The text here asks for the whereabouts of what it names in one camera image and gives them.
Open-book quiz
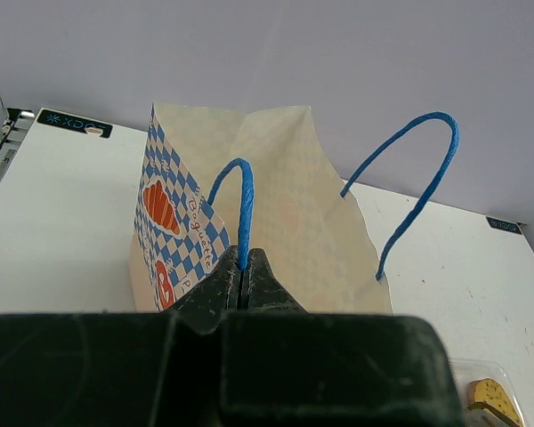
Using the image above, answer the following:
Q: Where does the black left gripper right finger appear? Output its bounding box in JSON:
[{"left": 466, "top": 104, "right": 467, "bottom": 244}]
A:
[{"left": 217, "top": 249, "right": 464, "bottom": 426}]

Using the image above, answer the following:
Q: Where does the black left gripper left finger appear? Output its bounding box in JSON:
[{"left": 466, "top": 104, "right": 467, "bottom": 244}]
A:
[{"left": 0, "top": 246, "right": 244, "bottom": 427}]

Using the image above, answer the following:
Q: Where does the paper bread bag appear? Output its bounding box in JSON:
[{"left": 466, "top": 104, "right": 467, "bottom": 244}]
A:
[{"left": 127, "top": 101, "right": 460, "bottom": 315}]

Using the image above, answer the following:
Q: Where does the clear plastic tray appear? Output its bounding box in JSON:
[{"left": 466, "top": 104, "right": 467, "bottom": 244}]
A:
[{"left": 449, "top": 359, "right": 528, "bottom": 426}]

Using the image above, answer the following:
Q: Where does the upper heart toast slice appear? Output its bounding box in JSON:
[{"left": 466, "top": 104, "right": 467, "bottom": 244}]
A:
[{"left": 466, "top": 378, "right": 524, "bottom": 426}]

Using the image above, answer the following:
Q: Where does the right black label sticker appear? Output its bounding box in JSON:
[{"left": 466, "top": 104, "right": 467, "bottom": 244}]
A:
[{"left": 486, "top": 216, "right": 522, "bottom": 235}]

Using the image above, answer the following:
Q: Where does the black label sticker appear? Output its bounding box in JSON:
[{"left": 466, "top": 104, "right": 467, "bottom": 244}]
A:
[
  {"left": 36, "top": 109, "right": 113, "bottom": 139},
  {"left": 486, "top": 216, "right": 522, "bottom": 235}
]

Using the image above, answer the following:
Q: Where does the left black label sticker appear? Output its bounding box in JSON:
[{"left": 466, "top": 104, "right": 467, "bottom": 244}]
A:
[{"left": 36, "top": 109, "right": 113, "bottom": 139}]

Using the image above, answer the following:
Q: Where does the aluminium frame rail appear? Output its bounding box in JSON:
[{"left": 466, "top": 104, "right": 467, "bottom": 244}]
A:
[{"left": 0, "top": 108, "right": 36, "bottom": 182}]

